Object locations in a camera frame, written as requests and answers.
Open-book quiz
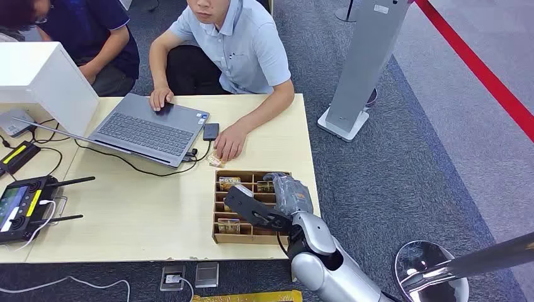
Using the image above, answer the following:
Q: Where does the person's right hand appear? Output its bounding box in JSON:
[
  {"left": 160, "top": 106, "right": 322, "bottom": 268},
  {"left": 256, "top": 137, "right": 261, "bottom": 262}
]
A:
[{"left": 149, "top": 86, "right": 175, "bottom": 113}]

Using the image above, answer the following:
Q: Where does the person's left hand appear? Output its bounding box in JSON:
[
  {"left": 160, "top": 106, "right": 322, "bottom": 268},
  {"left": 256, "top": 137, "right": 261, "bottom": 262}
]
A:
[{"left": 213, "top": 124, "right": 248, "bottom": 163}]

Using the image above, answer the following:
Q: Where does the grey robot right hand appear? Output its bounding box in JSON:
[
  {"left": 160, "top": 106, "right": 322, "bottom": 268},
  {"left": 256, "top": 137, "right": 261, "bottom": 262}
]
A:
[{"left": 263, "top": 172, "right": 314, "bottom": 218}]

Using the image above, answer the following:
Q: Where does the person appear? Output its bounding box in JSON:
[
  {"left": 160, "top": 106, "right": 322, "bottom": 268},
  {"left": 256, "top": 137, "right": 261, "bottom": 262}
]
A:
[
  {"left": 0, "top": 0, "right": 47, "bottom": 43},
  {"left": 149, "top": 0, "right": 295, "bottom": 163},
  {"left": 33, "top": 0, "right": 140, "bottom": 98}
]

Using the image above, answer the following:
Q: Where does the small black external drive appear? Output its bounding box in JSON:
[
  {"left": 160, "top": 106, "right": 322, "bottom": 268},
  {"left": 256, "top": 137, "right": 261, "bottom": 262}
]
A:
[{"left": 202, "top": 122, "right": 220, "bottom": 142}]

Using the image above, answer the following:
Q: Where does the grey laptop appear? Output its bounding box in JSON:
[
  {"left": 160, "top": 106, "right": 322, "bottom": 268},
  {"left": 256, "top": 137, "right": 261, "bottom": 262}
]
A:
[{"left": 11, "top": 92, "right": 211, "bottom": 169}]

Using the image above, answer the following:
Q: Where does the cardboard divider box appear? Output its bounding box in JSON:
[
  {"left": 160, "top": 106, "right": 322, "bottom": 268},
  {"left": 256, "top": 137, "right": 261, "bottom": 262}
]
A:
[{"left": 212, "top": 169, "right": 292, "bottom": 245}]

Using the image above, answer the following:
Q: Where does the yellow floor strip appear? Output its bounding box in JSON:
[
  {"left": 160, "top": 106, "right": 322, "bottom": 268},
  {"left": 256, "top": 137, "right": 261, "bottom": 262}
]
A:
[{"left": 191, "top": 289, "right": 304, "bottom": 302}]

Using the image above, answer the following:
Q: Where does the metal floor plate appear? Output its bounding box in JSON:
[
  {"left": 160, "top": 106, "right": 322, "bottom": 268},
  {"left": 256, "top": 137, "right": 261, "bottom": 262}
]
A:
[{"left": 194, "top": 261, "right": 220, "bottom": 289}]

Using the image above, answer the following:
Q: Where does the white monitor housing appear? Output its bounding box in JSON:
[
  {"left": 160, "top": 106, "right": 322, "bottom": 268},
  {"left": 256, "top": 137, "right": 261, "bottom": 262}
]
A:
[{"left": 0, "top": 42, "right": 101, "bottom": 137}]

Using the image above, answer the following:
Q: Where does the floor power socket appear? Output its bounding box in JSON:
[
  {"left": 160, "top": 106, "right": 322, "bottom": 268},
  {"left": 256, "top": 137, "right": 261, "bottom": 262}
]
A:
[{"left": 159, "top": 264, "right": 187, "bottom": 292}]

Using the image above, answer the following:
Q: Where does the flat grey device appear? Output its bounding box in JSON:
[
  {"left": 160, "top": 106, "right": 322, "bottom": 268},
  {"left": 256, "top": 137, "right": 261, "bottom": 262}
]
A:
[{"left": 0, "top": 108, "right": 37, "bottom": 139}]

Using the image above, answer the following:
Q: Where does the grey floor stand kiosk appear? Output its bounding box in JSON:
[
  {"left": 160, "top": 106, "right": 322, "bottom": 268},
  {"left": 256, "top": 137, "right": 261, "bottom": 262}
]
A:
[{"left": 317, "top": 0, "right": 412, "bottom": 143}]

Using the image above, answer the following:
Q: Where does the black device with yellow label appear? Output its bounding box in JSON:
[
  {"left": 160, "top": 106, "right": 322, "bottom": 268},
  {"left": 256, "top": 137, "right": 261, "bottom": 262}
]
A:
[{"left": 0, "top": 140, "right": 42, "bottom": 176}]

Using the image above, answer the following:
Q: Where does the chrome stanchion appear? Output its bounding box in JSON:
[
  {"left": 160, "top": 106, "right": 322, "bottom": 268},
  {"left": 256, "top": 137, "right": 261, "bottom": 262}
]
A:
[{"left": 394, "top": 231, "right": 534, "bottom": 302}]

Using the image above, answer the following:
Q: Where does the dark stanchion base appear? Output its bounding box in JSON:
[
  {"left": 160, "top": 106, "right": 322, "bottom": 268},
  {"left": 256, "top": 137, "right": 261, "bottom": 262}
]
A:
[{"left": 334, "top": 0, "right": 360, "bottom": 23}]

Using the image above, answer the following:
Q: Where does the black remote controller with screen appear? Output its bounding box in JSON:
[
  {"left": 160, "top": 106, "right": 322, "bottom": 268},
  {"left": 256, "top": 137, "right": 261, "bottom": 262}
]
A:
[{"left": 0, "top": 175, "right": 96, "bottom": 245}]

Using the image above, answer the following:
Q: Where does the red barrier belt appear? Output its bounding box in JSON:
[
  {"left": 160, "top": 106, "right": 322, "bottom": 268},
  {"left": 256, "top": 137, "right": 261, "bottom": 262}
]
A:
[{"left": 414, "top": 0, "right": 534, "bottom": 144}]

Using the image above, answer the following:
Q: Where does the short black drive cable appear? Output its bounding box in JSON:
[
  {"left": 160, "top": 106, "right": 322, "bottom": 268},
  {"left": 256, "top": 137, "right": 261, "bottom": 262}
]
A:
[{"left": 183, "top": 140, "right": 213, "bottom": 164}]

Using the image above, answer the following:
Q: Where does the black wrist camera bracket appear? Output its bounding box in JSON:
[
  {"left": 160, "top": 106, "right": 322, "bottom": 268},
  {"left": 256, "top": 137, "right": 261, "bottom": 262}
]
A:
[{"left": 224, "top": 184, "right": 293, "bottom": 233}]

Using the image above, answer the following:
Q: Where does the black robot wrist cable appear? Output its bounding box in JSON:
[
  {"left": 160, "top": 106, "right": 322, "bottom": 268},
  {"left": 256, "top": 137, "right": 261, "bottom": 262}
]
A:
[{"left": 276, "top": 230, "right": 290, "bottom": 258}]

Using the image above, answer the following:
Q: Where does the long black laptop cable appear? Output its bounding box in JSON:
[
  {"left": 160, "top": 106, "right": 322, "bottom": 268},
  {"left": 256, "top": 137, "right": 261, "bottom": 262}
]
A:
[{"left": 74, "top": 138, "right": 198, "bottom": 178}]

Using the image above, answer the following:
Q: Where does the white controller cable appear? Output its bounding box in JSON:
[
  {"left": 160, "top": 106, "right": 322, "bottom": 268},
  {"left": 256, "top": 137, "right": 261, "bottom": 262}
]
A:
[{"left": 4, "top": 199, "right": 57, "bottom": 252}]

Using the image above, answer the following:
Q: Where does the white floor cable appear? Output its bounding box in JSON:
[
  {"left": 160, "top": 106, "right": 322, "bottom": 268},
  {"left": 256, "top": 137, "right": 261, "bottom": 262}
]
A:
[{"left": 0, "top": 275, "right": 132, "bottom": 302}]

